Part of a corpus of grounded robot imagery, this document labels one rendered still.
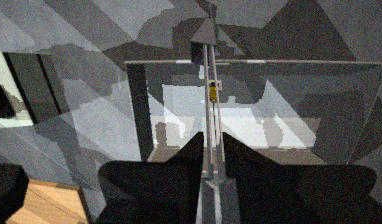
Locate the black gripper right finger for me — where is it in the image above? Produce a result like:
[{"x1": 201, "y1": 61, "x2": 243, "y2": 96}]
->
[{"x1": 222, "y1": 132, "x2": 377, "y2": 224}]

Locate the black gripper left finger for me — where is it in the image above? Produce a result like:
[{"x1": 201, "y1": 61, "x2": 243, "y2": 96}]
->
[{"x1": 97, "y1": 132, "x2": 204, "y2": 224}]

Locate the light wooden board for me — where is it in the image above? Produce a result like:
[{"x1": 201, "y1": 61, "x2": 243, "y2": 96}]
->
[{"x1": 6, "y1": 179, "x2": 93, "y2": 224}]

